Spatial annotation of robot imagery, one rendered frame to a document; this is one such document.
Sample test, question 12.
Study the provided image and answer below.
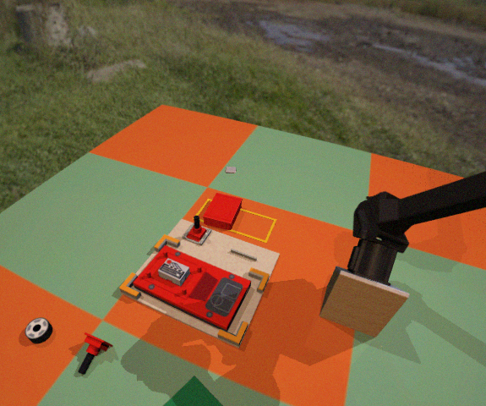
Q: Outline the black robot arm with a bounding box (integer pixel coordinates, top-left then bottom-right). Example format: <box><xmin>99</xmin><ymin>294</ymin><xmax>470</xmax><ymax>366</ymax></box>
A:
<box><xmin>347</xmin><ymin>171</ymin><xmax>486</xmax><ymax>286</ymax></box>

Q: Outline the black toy tyre with grey wheel hub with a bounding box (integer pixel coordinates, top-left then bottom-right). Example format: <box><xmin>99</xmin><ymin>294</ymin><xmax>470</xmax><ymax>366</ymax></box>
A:
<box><xmin>25</xmin><ymin>317</ymin><xmax>53</xmax><ymax>344</ymax></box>

